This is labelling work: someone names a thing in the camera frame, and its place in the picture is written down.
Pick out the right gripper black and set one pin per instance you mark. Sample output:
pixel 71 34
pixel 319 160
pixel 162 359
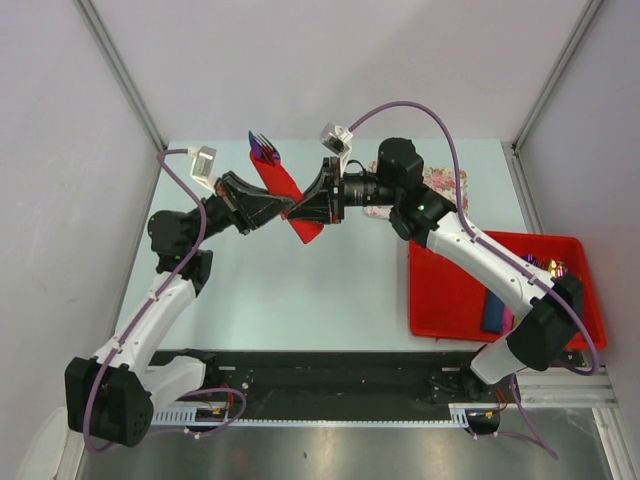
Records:
pixel 319 201

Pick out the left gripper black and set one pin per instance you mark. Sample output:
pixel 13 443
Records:
pixel 249 207

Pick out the red paper napkin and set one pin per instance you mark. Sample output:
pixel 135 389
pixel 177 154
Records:
pixel 279 182

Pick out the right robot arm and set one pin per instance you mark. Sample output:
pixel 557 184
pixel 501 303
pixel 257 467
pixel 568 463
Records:
pixel 550 309

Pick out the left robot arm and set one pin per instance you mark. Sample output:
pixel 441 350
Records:
pixel 112 396

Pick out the blue napkin roll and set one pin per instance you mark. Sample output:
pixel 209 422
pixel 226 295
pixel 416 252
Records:
pixel 493 311

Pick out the pink napkin roll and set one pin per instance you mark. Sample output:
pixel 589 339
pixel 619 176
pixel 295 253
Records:
pixel 507 319

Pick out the floral cloth mat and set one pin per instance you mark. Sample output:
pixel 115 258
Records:
pixel 442 180

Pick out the red plastic bin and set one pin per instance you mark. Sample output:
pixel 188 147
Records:
pixel 447 303

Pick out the iridescent spoon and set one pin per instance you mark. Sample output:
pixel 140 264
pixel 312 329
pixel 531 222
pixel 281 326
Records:
pixel 556 267

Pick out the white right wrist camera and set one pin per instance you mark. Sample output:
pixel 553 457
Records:
pixel 338 140

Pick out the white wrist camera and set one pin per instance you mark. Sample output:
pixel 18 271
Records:
pixel 202 166
pixel 338 140

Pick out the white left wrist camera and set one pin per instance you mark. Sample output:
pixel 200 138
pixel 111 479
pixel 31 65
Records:
pixel 202 166

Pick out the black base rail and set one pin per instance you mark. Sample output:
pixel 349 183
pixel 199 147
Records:
pixel 346 386

